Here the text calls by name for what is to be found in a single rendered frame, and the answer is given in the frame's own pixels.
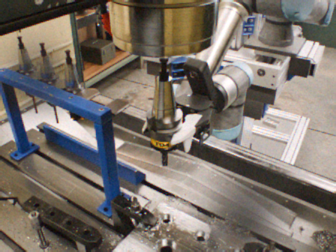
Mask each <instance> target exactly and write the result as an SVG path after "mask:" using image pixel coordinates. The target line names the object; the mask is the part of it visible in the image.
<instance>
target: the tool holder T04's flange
mask: <svg viewBox="0 0 336 252"><path fill-rule="evenodd" d="M146 120H147V129H148V130H149V131H151V130H152V129H153V130H154V131H156V135H158V136H171V135H173V134H177V133H178V132H179V131H180V130H181V129H182V111H181V110H180V109H177V116H176V117H175V118H173V119H171V120H169V121H160V120H157V119H156V118H154V117H153V116H152V108H149V110H147V113H146Z"/></svg>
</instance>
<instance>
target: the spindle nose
mask: <svg viewBox="0 0 336 252"><path fill-rule="evenodd" d="M219 1H220V0H115V1H110V2H109V16H110V27H111V32H112V40H113V43H114V44H115V45H116V46H117V47H118V48H120V50H123V51H124V52H126V53H131V54H133V55H135V56H136V55H138V56H142V57H152V58H163V59H164V58H176V57H185V56H190V55H195V54H197V53H201V52H202V51H205V50H207V49H208V48H209V47H211V46H212V45H213V44H214V43H215V36H216V33H217V30H218V14H219Z"/></svg>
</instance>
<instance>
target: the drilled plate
mask: <svg viewBox="0 0 336 252"><path fill-rule="evenodd" d="M170 212H172V213H170ZM151 213H152V214H153V215H154V216H157V217H155V218H156V219H158V220H160V222H159V223H156V224H155V225H154V226H157V225H158V224H159V225H158V226H159V228H158V230H156V229H157V228H155V230H151V228H153V227H154V226H153V227H149V226H145V225H143V224H142V223H139V225H138V226H137V227H136V228H135V229H134V230H133V231H132V232H131V233H129V235H128V236H127V237H126V238H125V239H124V240H123V241H122V242H121V243H120V244H119V246H118V247H117V248H115V250H113V251H112V252H128V251H130V252H131V251H133V250H134V249H136V250H135V251H136V252H138V251H139V252H155V251H156V252H223V251H224V252H244V251H243V249H242V250H241V249H240V248H242V247H244V246H245V242H244V241H242V240H240V239H238V238H236V237H233V236H232V235H230V234H227V233H225V232H223V231H220V230H219V229H217V228H214V227H213V226H211V225H208V224H207V223H204V222H202V221H201V220H197V219H196V218H194V217H192V216H190V215H189V214H186V213H184V212H183V211H179V210H178V209H176V208H174V207H172V206H171V205H167V204H166V203H164V202H160V203H158V205H157V206H156V207H155V208H154V209H153V210H152V211H151ZM165 213H166V214H165ZM158 215H160V218H159V217H158ZM162 215H163V216H162ZM173 220H175V222H173ZM161 221H162V222H163V223H162V222H161ZM169 222H170V223H171V222H172V224H170V226H169ZM164 224H165V225H166V226H165V225H164ZM167 230H169V231H167ZM149 231H151V233H150V232H149ZM207 231H208V232H207ZM146 232H147V233H146ZM152 233H154V234H152ZM191 233H192V234H191ZM147 234H148V235H147ZM149 234H150V235H149ZM169 235H170V237H169ZM209 236H210V237H209ZM155 237H156V238H155ZM166 237H167V238H166ZM170 238H171V239H170ZM167 239H168V240H167ZM220 239H221V240H223V241H221V240H220ZM157 240H159V241H157ZM173 240H174V241H173ZM194 240H195V241H194ZM156 242H157V243H156ZM173 242H175V243H173ZM206 242H208V244H207V243H206ZM221 242H222V243H221ZM224 242H225V243H224ZM216 243H217V244H216ZM152 245H153V246H152ZM207 246H208V247H207ZM234 246H235V247H234ZM237 246H238V247H237ZM233 248H235V250H233ZM155 249H156V250H155ZM176 249H177V250H176ZM236 249H237V250H236ZM230 250H232V251H230ZM135 251H134V252H135Z"/></svg>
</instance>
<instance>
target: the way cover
mask: <svg viewBox="0 0 336 252"><path fill-rule="evenodd" d="M175 156H176V157H175ZM175 156H174V155H173V154H170V153H168V166H162V153H160V152H159V151H156V150H155V149H153V148H149V147H146V146H143V145H139V144H135V143H132V142H128V141H126V142H124V144H122V145H120V146H119V147H118V148H117V149H116V157H118V158H120V159H122V160H124V161H127V162H128V163H131V164H133V165H135V166H137V167H139V168H141V169H143V170H145V171H147V172H150V173H151V174H154V175H156V176H158V177H161V178H162V179H164V180H167V181H168V182H172V183H173V184H175V185H177V186H180V187H182V188H184V189H185V190H189V191H193V193H194V194H198V195H200V196H201V197H204V198H206V199H208V200H210V201H212V202H214V203H217V204H220V205H221V206H223V207H225V208H228V209H231V210H232V211H235V212H238V213H239V214H241V215H244V216H245V217H247V218H250V219H253V220H254V221H256V222H259V223H260V224H263V225H266V226H267V227H270V228H272V229H275V230H277V231H279V232H282V233H284V234H285V235H288V236H291V237H293V233H294V232H293V231H291V230H290V229H291V227H292V225H293V223H294V220H295V219H296V215H297V214H296V213H295V212H293V211H291V210H289V209H288V208H285V207H283V206H282V205H280V204H277V203H276V202H274V201H271V200H270V199H269V198H267V197H264V196H263V195H262V194H259V193H257V192H256V191H253V190H252V189H250V188H249V187H246V186H244V185H243V184H240V183H239V182H237V181H235V180H233V179H232V178H229V176H228V177H227V176H226V177H225V175H223V173H221V172H218V171H217V170H216V171H215V169H212V168H211V167H209V166H207V165H205V164H203V163H200V162H199V163H198V161H196V163H195V161H194V160H191V159H187V158H184V157H178V156H177V155H175ZM182 160H183V161H184V163H183V161H182ZM178 162H179V163H178ZM189 162H190V163H189ZM192 162H193V163H192ZM197 164H198V165H197ZM207 167H208V168H207ZM203 168H204V169H203ZM207 169H208V170H207ZM203 170H204V171H203ZM218 173H220V174H218ZM214 174H215V175H216V176H215V175H214ZM218 176H220V177H218ZM223 176H224V177H223ZM197 179H198V180H197ZM217 182H218V183H217ZM177 183H178V184H177ZM219 183H220V184H219ZM222 183H223V184H222ZM227 183H228V184H227Z"/></svg>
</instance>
